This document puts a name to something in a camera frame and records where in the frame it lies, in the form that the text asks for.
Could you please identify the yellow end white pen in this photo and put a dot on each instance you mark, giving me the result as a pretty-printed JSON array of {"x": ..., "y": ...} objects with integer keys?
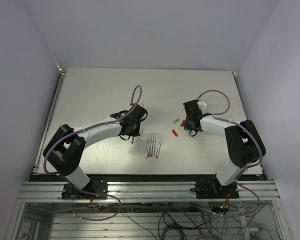
[{"x": 154, "y": 144}]

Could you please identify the purple end white pen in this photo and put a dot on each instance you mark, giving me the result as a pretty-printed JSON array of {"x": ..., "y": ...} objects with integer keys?
[{"x": 159, "y": 147}]

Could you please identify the light green end white pen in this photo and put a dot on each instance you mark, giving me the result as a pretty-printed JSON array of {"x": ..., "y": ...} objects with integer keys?
[{"x": 147, "y": 150}]

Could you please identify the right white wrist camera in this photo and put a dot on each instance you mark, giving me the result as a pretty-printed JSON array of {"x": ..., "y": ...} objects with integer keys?
[{"x": 202, "y": 104}]

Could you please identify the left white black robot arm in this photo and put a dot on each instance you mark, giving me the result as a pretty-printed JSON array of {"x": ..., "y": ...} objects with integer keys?
[{"x": 65, "y": 149}]

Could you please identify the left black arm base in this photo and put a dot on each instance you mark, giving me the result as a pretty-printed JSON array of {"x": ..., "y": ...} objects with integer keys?
[{"x": 98, "y": 190}]

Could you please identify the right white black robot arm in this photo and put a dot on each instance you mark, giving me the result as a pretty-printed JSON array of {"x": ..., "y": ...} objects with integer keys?
[{"x": 244, "y": 144}]

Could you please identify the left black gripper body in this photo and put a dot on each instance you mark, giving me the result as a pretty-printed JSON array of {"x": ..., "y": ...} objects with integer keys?
[{"x": 135, "y": 131}]

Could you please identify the aluminium rail frame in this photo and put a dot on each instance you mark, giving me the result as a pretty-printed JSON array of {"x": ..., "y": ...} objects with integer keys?
[{"x": 145, "y": 192}]

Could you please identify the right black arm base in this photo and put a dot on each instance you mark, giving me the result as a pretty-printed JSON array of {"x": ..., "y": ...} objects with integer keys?
[{"x": 207, "y": 190}]

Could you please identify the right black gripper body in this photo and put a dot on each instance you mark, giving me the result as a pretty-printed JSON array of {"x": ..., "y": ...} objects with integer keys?
[{"x": 187, "y": 124}]

